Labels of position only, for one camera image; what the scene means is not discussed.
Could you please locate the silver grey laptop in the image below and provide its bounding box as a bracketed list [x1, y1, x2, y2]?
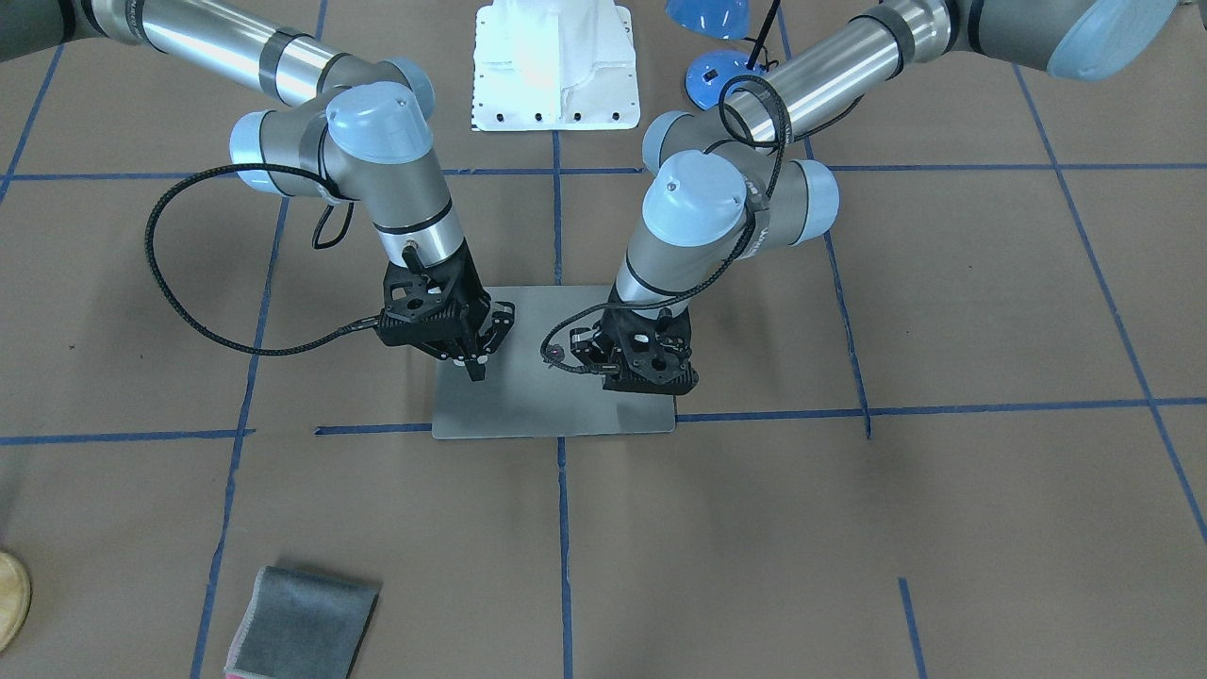
[432, 285, 676, 439]

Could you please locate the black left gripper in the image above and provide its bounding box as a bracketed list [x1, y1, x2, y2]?
[570, 309, 699, 396]

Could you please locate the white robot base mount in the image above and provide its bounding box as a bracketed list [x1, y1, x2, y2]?
[471, 1, 641, 131]

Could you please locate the round wooden object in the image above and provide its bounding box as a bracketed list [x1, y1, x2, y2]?
[1, 551, 33, 652]

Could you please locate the blue desk lamp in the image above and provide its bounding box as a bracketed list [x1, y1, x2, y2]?
[664, 1, 782, 110]

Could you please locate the grey folded cloth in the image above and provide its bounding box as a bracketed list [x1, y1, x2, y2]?
[223, 566, 379, 678]

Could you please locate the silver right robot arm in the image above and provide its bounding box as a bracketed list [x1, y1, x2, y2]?
[2, 1, 517, 381]

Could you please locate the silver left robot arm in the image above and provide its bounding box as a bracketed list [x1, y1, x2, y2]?
[540, 1, 1176, 396]

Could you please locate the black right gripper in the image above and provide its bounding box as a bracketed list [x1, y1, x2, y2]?
[375, 242, 517, 382]

